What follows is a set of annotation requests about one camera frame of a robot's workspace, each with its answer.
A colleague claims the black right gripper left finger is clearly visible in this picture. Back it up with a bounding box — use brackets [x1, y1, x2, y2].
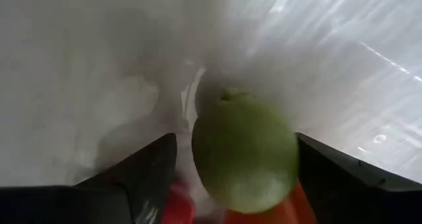
[0, 132, 178, 224]

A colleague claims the orange-red tomato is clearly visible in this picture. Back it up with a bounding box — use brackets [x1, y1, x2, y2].
[226, 181, 318, 224]

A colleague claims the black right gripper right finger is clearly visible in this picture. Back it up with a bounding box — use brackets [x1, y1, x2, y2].
[295, 132, 422, 224]

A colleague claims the green lime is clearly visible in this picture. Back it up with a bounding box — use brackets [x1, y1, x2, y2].
[191, 87, 300, 215]

